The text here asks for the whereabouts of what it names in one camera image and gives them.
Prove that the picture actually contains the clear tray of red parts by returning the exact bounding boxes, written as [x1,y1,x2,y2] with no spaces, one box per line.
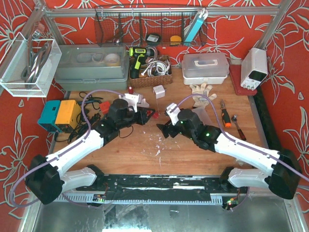
[192,107,214,126]

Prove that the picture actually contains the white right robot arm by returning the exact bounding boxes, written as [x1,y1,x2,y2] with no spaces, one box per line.
[157,109,301,200]

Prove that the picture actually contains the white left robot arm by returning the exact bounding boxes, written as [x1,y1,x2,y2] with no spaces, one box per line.
[25,99,155,204]

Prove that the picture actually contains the red cube power socket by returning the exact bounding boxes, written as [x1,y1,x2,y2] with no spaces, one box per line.
[99,101,111,115]

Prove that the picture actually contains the white work gloves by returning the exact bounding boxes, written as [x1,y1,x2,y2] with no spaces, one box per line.
[189,82,217,108]

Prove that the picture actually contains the grey metal block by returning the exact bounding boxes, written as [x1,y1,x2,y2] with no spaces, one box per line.
[199,97,207,102]

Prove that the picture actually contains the woven wicker basket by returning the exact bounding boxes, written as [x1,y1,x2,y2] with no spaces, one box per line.
[128,67,173,88]

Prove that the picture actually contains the white cube power adapter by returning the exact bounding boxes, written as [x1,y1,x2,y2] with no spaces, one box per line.
[153,85,166,99]

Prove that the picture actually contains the yellow teal soldering station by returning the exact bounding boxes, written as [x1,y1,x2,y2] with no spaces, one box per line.
[37,100,82,133]

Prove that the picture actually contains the white plastic storage box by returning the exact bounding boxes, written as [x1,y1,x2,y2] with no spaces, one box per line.
[182,53,229,85]

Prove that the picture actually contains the grey plastic toolbox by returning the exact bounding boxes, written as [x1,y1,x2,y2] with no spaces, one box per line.
[55,44,129,91]

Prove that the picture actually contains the red mat under supply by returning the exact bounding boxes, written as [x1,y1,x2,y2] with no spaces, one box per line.
[229,64,257,96]

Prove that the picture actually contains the yellow tape measure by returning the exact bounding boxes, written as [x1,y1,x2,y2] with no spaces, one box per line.
[170,35,182,46]

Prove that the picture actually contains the white bench power supply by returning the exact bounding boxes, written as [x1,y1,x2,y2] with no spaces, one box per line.
[240,48,268,90]

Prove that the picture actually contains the teal white book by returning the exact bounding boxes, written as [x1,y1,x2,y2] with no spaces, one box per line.
[183,8,209,46]

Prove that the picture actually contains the white peg base plate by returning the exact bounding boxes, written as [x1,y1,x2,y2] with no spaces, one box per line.
[124,93,149,110]

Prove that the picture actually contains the black power cable bundle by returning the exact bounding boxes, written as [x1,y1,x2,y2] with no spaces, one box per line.
[54,91,135,143]

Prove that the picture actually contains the white coiled cable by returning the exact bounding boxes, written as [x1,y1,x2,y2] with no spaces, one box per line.
[147,61,171,77]

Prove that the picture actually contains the green black cordless drill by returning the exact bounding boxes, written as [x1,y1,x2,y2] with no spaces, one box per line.
[129,47,155,79]

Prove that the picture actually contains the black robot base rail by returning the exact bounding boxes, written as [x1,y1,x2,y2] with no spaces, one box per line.
[76,174,248,203]

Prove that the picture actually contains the black cable drag chain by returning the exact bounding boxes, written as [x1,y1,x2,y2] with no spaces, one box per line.
[254,86,287,155]

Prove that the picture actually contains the black wire wall basket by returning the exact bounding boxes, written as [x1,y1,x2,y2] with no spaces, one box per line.
[94,3,208,46]

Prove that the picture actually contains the clear acrylic wall bin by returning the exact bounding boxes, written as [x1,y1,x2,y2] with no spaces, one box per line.
[0,33,62,98]

